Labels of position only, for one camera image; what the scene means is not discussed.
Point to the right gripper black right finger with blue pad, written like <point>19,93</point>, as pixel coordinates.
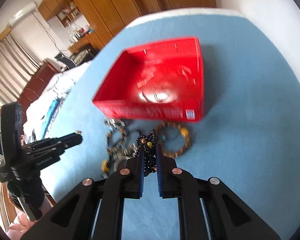
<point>193,197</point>

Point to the black office chair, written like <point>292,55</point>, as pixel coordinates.
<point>65,60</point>

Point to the blue bed sheet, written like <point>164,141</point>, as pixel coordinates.
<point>249,137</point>

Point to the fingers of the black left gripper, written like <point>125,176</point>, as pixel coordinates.
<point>65,142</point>

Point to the dark red wooden headboard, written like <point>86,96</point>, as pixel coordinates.
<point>34,88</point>

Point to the wooden desk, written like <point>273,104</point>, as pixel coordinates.
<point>82,42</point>

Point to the red plastic tray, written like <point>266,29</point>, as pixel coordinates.
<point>161,80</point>

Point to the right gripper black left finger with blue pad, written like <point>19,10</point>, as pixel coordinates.
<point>126,183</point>

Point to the beige curtain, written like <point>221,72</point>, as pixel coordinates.
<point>17,67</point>

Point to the left hand in black glove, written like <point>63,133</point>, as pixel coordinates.
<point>27,194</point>

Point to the wooden wardrobe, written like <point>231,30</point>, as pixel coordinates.
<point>108,17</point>

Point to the white air conditioner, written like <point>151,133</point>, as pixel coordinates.
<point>20,14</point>

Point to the white floral quilt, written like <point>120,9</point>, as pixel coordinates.
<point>43,111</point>

